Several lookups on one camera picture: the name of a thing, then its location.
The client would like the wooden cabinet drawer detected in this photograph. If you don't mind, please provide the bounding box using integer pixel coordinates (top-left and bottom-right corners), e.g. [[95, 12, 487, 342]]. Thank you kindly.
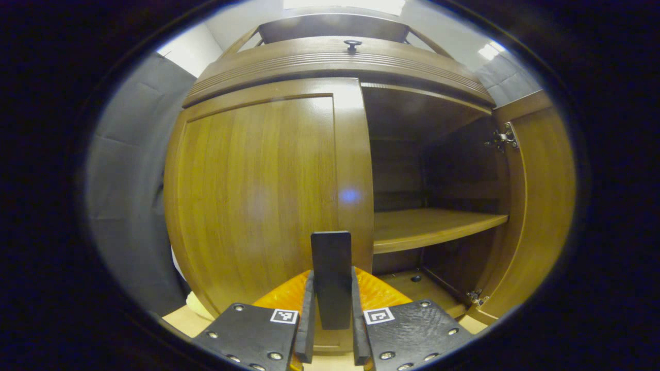
[[183, 36, 496, 109]]

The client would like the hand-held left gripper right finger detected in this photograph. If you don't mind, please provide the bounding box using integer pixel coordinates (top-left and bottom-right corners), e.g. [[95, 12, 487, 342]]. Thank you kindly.
[[352, 266, 474, 371]]

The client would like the wooden cabinet shelf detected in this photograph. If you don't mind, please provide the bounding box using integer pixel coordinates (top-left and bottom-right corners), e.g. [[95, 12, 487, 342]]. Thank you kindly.
[[372, 208, 509, 255]]

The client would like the wooden double-door shoe cabinet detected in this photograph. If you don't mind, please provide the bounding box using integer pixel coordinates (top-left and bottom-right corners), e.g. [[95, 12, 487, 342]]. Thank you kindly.
[[180, 13, 519, 320]]

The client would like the large ceiling light panel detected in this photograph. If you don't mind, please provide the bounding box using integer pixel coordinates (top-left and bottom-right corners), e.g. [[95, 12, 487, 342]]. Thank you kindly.
[[283, 0, 406, 16]]

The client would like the small ceiling light panel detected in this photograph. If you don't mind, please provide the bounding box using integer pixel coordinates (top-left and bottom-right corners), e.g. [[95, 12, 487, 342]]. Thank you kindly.
[[477, 41, 503, 61]]

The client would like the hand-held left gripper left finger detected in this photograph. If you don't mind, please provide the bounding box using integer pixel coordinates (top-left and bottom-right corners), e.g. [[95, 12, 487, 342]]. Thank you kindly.
[[192, 271, 316, 371]]

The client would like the wooden shoe cabinet door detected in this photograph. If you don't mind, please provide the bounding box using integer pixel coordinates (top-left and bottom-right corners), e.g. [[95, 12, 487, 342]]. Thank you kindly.
[[164, 77, 375, 353], [467, 90, 577, 324]]

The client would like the black door handle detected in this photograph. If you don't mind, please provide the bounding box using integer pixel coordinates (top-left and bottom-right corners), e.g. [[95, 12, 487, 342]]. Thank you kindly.
[[310, 231, 353, 330]]

